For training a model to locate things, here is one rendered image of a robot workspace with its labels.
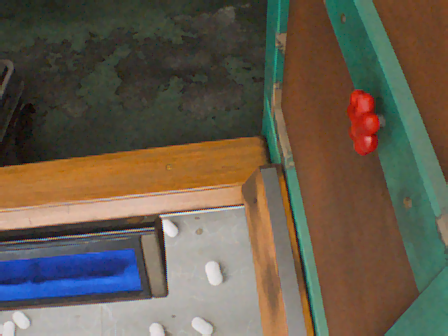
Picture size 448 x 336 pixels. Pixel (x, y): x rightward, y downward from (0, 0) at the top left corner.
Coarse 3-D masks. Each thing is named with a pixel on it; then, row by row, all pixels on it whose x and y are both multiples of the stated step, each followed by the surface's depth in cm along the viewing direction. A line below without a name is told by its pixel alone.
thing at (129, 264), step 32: (96, 224) 48; (128, 224) 46; (160, 224) 51; (0, 256) 46; (32, 256) 46; (64, 256) 47; (96, 256) 47; (128, 256) 47; (160, 256) 47; (0, 288) 48; (32, 288) 48; (64, 288) 48; (96, 288) 48; (128, 288) 48; (160, 288) 48
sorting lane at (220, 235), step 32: (192, 224) 88; (224, 224) 87; (192, 256) 85; (224, 256) 84; (192, 288) 82; (224, 288) 82; (0, 320) 81; (32, 320) 80; (64, 320) 80; (96, 320) 80; (128, 320) 80; (160, 320) 80; (224, 320) 79; (256, 320) 79
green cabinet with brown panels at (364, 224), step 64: (320, 0) 50; (384, 0) 34; (320, 64) 54; (384, 64) 33; (320, 128) 58; (384, 128) 34; (320, 192) 62; (384, 192) 39; (320, 256) 65; (384, 256) 41; (320, 320) 65; (384, 320) 42
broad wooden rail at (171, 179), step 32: (64, 160) 92; (96, 160) 92; (128, 160) 92; (160, 160) 91; (192, 160) 91; (224, 160) 90; (256, 160) 90; (0, 192) 90; (32, 192) 89; (64, 192) 89; (96, 192) 89; (128, 192) 88; (160, 192) 88; (192, 192) 88; (224, 192) 88; (0, 224) 88; (32, 224) 89; (64, 224) 89
